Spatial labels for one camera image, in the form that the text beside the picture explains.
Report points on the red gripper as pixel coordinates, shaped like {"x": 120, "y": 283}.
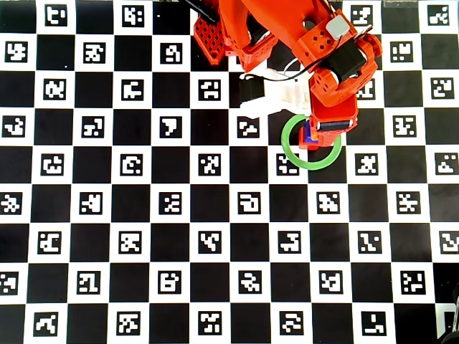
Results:
{"x": 333, "y": 126}

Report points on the blue cube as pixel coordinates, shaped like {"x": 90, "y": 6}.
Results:
{"x": 307, "y": 130}

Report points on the red cube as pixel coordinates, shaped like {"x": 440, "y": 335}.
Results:
{"x": 305, "y": 145}

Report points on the red robot arm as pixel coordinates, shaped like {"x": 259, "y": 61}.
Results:
{"x": 279, "y": 21}

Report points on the grey square pad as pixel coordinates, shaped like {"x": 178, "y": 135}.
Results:
{"x": 337, "y": 28}

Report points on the black white checkerboard marker mat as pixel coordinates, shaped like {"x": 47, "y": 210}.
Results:
{"x": 179, "y": 233}

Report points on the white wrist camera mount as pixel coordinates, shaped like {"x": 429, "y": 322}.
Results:
{"x": 283, "y": 93}

